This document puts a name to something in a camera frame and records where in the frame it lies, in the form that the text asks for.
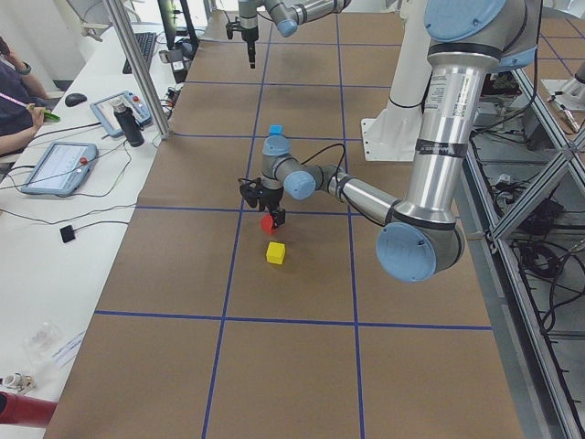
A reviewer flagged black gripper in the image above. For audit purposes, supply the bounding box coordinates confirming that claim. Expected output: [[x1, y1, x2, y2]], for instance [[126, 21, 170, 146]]
[[259, 187, 286, 229], [241, 27, 258, 69]]

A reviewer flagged red cube block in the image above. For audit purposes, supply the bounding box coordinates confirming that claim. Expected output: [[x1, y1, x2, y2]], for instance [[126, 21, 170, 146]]
[[261, 213, 277, 235]]

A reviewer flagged blue cube block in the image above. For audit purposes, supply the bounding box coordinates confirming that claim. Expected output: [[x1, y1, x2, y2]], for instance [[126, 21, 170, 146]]
[[269, 124, 284, 136]]

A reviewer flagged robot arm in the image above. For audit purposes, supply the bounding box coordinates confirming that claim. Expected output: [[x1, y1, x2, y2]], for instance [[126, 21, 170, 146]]
[[234, 0, 351, 69], [240, 1, 542, 282]]

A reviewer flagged yellow cube block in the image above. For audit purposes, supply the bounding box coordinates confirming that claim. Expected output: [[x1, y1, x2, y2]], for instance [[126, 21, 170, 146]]
[[265, 241, 286, 265]]

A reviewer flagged black keyboard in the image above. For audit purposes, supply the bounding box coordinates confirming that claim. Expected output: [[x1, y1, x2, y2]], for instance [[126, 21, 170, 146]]
[[134, 32, 157, 71]]

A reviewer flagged black water bottle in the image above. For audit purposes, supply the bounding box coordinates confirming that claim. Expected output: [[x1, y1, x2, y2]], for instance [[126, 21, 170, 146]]
[[111, 98, 144, 147]]

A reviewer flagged far blue teach pendant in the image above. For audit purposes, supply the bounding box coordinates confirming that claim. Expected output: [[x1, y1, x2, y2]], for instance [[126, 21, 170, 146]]
[[90, 91, 152, 137]]

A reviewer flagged blue teach pendant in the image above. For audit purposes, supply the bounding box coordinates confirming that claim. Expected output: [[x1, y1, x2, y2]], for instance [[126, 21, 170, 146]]
[[20, 141, 99, 197], [90, 91, 152, 137]]

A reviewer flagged black computer mouse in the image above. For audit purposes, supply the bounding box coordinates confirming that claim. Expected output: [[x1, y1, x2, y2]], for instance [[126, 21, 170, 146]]
[[64, 92, 88, 108]]

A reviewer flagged small black square pad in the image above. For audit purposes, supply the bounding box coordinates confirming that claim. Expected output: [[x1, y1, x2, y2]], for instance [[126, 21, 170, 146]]
[[59, 225, 76, 243]]

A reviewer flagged near blue teach pendant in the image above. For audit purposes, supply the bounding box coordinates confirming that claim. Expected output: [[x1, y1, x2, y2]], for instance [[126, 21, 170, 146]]
[[20, 141, 99, 197]]

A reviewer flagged seated person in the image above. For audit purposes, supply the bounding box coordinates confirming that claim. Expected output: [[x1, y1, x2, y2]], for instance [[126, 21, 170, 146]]
[[1, 38, 59, 156]]

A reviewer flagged red cylinder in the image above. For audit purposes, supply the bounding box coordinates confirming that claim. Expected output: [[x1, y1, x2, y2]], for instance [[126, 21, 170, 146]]
[[1, 391, 58, 428]]

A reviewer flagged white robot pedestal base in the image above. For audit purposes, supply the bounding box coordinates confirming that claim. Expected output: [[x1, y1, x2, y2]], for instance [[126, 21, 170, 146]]
[[361, 0, 431, 162]]

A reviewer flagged aluminium frame post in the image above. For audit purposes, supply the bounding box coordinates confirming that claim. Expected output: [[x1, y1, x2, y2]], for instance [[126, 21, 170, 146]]
[[103, 0, 170, 140]]

